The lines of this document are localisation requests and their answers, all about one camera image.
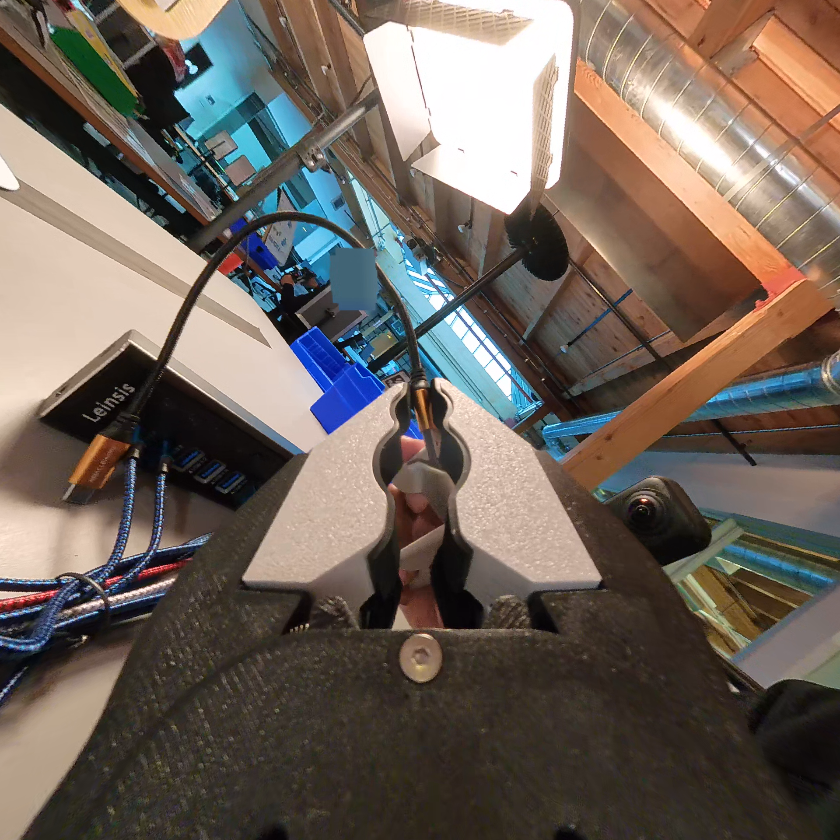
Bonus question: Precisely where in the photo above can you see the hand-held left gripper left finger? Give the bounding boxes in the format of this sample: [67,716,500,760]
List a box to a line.
[241,382,409,627]

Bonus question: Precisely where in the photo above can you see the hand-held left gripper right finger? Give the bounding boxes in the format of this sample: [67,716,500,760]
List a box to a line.
[430,378,602,624]

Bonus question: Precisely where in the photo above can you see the black braided orange-plug usb cable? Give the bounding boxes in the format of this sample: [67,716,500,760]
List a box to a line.
[62,211,442,506]

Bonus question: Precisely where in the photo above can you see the black aluminium usb hub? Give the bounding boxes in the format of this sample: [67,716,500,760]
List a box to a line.
[38,330,298,513]

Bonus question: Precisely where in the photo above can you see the person's left hand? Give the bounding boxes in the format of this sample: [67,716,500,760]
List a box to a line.
[387,436,448,628]

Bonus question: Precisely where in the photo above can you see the blue plastic bin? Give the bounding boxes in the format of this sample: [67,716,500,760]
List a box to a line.
[289,328,352,388]
[310,364,421,439]

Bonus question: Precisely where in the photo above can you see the silver insulated pipe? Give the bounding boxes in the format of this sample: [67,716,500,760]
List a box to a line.
[543,351,840,454]

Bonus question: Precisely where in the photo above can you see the person's black jacket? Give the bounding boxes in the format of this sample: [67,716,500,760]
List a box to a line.
[748,679,840,795]

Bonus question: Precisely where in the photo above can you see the black light stand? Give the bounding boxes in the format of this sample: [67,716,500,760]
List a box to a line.
[394,202,572,352]

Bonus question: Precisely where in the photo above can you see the silver metal pole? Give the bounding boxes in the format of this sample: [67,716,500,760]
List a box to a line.
[187,101,385,253]

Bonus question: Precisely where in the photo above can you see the studio light panel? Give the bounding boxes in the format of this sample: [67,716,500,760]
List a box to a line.
[363,0,580,214]

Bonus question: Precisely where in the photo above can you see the green plastic board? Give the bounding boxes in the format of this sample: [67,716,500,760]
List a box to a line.
[49,23,147,120]

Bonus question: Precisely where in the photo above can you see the bundle of blue red cables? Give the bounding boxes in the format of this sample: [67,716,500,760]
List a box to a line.
[0,558,194,613]
[39,441,147,631]

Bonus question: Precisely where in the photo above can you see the grey braided cable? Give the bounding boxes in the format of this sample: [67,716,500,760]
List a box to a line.
[56,577,178,621]

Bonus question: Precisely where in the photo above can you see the silver ventilation duct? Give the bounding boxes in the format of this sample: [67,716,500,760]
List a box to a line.
[577,0,840,309]

